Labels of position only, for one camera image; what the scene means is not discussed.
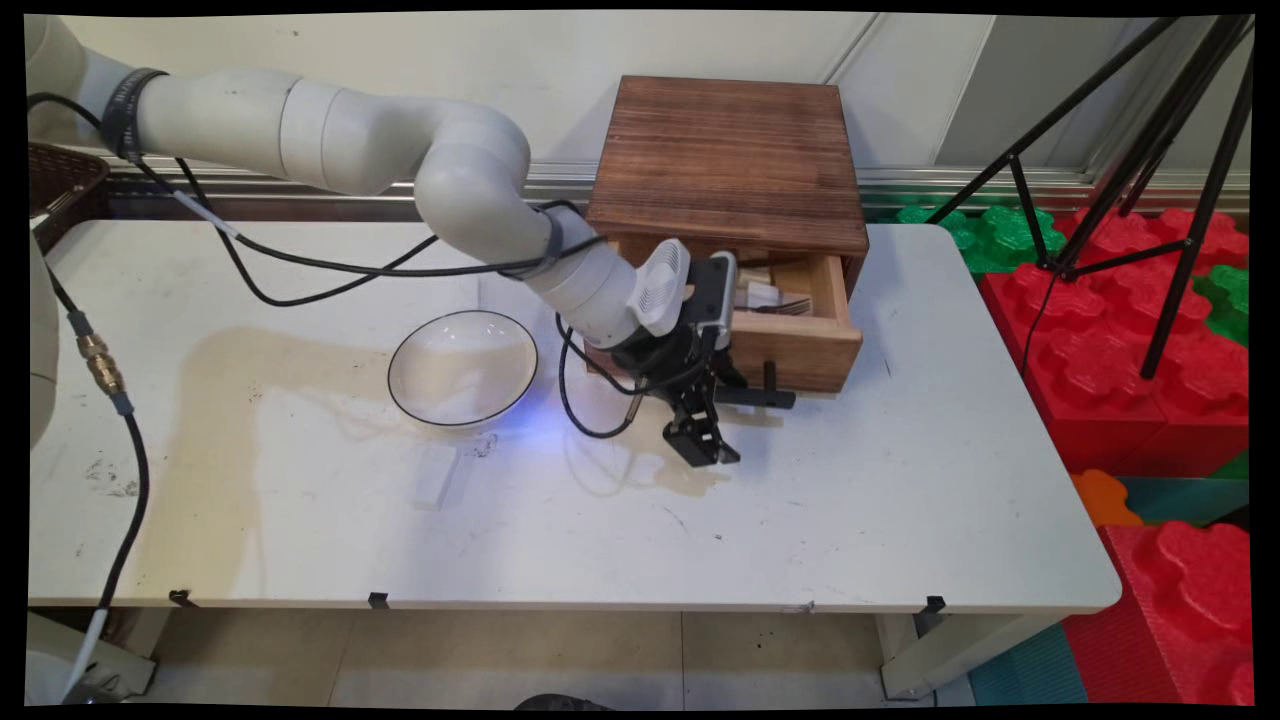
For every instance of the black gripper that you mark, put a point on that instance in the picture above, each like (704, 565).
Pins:
(665, 362)

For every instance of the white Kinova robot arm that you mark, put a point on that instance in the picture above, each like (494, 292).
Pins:
(330, 130)

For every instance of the white packet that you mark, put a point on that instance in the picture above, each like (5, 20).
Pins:
(763, 295)

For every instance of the metal fork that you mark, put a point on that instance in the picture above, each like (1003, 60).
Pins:
(785, 305)

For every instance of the white bowl with black rim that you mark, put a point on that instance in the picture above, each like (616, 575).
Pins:
(462, 370)

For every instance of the small white rectangular block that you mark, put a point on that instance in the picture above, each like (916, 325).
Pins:
(437, 477)

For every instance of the brown wooden drawer cabinet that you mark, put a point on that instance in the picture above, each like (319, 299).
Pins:
(725, 150)

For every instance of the white table leg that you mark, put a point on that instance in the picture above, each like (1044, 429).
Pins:
(120, 675)
(960, 650)

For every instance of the green foam block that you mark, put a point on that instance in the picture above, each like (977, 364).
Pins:
(1000, 235)
(1228, 300)

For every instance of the large red foam block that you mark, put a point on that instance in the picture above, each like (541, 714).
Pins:
(1090, 360)

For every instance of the orange foam piece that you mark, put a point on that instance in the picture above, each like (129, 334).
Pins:
(1100, 497)

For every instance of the teal foam mat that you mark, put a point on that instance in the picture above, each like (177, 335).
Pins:
(1030, 670)
(1185, 500)

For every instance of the black tripod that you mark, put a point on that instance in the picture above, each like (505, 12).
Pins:
(1190, 150)

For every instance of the dark brown wicker basket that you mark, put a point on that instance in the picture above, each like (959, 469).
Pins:
(65, 175)

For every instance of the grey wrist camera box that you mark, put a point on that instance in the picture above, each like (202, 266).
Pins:
(715, 295)

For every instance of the aluminium wall rail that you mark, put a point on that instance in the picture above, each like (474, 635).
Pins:
(250, 185)

